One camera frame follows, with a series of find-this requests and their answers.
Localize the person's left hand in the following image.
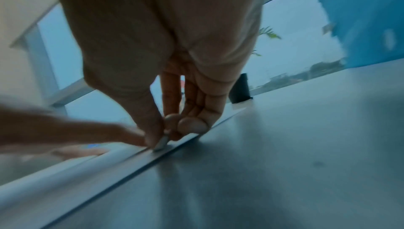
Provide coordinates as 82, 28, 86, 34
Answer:
0, 94, 151, 160

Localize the person's right hand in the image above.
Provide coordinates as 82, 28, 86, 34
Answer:
53, 0, 269, 151

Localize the white paper sheet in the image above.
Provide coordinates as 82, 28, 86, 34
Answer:
0, 108, 248, 229

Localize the green potted fern black pot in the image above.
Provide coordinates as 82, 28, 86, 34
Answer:
229, 26, 282, 104

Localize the blue patterned cushion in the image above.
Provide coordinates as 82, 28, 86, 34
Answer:
315, 0, 404, 69

